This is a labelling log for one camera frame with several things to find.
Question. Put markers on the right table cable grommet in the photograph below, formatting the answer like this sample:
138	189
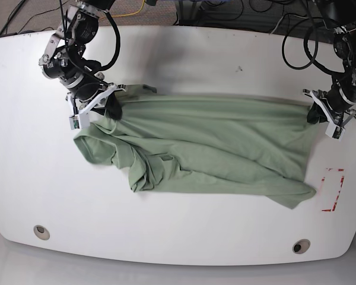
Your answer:
301	246

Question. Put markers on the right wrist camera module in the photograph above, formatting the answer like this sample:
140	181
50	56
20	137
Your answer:
79	121

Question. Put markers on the table cable grommet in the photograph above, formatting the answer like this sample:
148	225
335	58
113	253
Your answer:
41	232
301	246

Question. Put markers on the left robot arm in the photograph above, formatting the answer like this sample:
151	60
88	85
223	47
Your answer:
339	16

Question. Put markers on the green polo t-shirt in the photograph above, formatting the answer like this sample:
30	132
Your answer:
202	144

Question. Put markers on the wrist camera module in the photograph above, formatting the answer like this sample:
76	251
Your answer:
335	131
79	121

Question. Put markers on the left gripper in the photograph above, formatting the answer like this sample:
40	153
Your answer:
332	106

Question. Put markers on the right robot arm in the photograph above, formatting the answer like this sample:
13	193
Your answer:
64	59

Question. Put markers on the red tape rectangle marking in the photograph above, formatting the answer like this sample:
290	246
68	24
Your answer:
330	189

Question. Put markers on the left table cable grommet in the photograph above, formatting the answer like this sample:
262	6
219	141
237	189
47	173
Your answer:
41	232

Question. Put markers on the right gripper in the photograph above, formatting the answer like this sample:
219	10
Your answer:
103	98

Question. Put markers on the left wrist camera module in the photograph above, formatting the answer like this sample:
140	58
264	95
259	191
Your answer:
335	131

